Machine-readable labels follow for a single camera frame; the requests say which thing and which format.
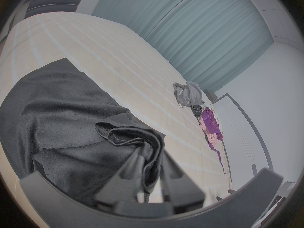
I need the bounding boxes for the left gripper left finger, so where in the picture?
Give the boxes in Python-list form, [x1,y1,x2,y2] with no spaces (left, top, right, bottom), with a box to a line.
[95,148,149,207]

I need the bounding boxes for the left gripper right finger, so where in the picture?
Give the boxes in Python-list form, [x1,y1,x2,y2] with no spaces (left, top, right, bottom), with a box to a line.
[160,151,205,208]

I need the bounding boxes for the black T-shirt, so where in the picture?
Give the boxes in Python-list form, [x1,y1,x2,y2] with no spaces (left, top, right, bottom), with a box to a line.
[0,58,167,204]

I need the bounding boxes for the bed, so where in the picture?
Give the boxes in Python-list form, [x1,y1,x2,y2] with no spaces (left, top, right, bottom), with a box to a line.
[0,11,273,204]

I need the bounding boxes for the pink garment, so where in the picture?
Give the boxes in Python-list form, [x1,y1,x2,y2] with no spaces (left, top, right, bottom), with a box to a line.
[198,117,218,145]

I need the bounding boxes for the purple satin garment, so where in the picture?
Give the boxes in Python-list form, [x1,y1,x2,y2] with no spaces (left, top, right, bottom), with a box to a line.
[201,107,225,174]

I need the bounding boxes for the black patterned garment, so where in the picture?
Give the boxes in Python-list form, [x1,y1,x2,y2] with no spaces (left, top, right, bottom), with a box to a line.
[190,105,206,119]

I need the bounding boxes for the grey garment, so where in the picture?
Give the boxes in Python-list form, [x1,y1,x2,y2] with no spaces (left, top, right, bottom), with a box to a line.
[173,81,205,108]

